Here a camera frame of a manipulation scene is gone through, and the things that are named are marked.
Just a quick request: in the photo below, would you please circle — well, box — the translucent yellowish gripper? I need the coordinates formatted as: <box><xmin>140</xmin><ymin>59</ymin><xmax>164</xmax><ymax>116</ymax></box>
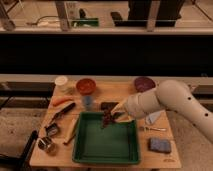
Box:
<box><xmin>111</xmin><ymin>99</ymin><xmax>133</xmax><ymax>122</ymax></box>

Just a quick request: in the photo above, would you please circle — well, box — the dark grape bunch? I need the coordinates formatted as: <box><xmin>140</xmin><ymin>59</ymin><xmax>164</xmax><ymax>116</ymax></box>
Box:
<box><xmin>102</xmin><ymin>109</ymin><xmax>115</xmax><ymax>129</ymax></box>

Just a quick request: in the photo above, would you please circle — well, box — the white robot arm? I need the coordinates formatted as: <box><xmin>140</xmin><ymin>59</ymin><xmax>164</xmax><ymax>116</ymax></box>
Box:
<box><xmin>111</xmin><ymin>80</ymin><xmax>213</xmax><ymax>143</ymax></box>

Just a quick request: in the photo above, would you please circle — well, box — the green plastic tray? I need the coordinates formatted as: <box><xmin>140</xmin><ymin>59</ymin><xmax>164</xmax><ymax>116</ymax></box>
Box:
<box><xmin>72</xmin><ymin>112</ymin><xmax>140</xmax><ymax>165</ymax></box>

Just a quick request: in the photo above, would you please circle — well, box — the dark brown rectangular block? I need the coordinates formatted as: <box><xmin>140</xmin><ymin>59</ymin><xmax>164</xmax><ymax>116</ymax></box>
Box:
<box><xmin>100</xmin><ymin>102</ymin><xmax>118</xmax><ymax>110</ymax></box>

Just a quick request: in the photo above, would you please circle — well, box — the metal fork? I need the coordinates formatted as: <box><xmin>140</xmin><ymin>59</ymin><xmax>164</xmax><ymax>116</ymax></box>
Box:
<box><xmin>139</xmin><ymin>126</ymin><xmax>167</xmax><ymax>132</ymax></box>

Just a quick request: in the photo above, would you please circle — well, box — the purple bowl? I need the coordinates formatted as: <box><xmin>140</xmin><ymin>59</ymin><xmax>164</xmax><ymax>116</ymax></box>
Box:
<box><xmin>134</xmin><ymin>77</ymin><xmax>156</xmax><ymax>92</ymax></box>

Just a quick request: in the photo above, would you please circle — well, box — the light blue folded cloth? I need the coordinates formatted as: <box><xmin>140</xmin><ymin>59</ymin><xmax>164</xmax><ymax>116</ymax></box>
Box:
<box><xmin>145</xmin><ymin>112</ymin><xmax>161</xmax><ymax>125</ymax></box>

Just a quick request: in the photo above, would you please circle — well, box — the blue translucent cup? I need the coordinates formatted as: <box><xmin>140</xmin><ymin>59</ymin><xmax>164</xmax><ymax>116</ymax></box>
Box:
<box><xmin>82</xmin><ymin>95</ymin><xmax>93</xmax><ymax>111</ymax></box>

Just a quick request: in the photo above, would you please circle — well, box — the red bowl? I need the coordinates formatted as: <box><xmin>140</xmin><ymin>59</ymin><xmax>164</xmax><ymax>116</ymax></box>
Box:
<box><xmin>76</xmin><ymin>78</ymin><xmax>96</xmax><ymax>95</ymax></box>

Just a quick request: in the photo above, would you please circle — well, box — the blue sponge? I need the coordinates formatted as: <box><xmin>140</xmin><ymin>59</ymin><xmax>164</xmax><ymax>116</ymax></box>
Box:
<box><xmin>148</xmin><ymin>137</ymin><xmax>171</xmax><ymax>154</ymax></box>

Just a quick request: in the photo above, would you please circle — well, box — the wooden spatula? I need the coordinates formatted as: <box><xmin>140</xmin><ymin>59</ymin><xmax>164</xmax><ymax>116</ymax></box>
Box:
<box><xmin>63</xmin><ymin>118</ymin><xmax>78</xmax><ymax>145</ymax></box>

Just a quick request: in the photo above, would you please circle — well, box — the orange carrot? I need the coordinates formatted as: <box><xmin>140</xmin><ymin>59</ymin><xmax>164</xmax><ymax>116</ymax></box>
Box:
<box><xmin>52</xmin><ymin>97</ymin><xmax>73</xmax><ymax>107</ymax></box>

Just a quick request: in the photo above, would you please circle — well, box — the white lidded jar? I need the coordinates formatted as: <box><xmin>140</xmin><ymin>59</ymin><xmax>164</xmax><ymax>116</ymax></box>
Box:
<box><xmin>55</xmin><ymin>76</ymin><xmax>68</xmax><ymax>92</ymax></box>

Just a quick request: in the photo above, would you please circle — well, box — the small metal measuring cup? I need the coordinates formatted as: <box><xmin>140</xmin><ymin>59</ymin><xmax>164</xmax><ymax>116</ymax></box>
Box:
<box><xmin>45</xmin><ymin>123</ymin><xmax>60</xmax><ymax>137</ymax></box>

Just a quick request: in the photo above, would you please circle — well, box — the green box on shelf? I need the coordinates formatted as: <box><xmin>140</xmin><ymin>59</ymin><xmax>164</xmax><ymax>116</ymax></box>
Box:
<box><xmin>71</xmin><ymin>18</ymin><xmax>99</xmax><ymax>27</ymax></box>

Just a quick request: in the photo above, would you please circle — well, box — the black handled knife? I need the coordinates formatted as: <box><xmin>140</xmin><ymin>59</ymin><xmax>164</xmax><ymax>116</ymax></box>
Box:
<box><xmin>50</xmin><ymin>102</ymin><xmax>76</xmax><ymax>123</ymax></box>

